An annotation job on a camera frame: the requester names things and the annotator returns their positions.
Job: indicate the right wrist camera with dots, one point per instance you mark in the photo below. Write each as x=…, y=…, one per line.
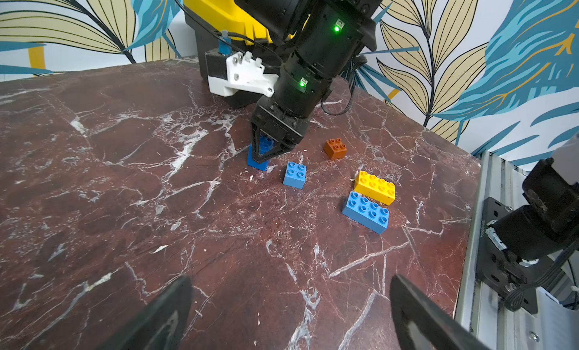
x=230, y=71

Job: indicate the light blue long lego brick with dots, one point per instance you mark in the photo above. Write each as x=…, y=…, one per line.
x=367, y=213

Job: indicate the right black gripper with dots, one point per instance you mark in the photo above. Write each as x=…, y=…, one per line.
x=276, y=130

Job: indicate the yellow black toolbox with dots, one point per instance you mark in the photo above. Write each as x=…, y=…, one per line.
x=221, y=15

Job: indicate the aluminium front rail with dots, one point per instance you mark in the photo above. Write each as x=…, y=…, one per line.
x=542, y=224

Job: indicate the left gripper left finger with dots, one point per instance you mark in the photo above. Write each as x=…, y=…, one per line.
x=161, y=324

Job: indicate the yellow long lego brick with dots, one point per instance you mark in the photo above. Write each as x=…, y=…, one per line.
x=375, y=188

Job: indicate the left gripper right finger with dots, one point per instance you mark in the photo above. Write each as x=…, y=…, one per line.
x=420, y=324

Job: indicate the light blue square lego brick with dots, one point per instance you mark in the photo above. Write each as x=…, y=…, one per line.
x=295, y=175

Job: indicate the orange square lego brick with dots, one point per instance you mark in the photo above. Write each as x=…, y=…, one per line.
x=335, y=149

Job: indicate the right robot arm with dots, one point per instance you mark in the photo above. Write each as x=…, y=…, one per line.
x=323, y=35

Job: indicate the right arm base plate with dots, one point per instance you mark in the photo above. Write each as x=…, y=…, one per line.
x=499, y=269

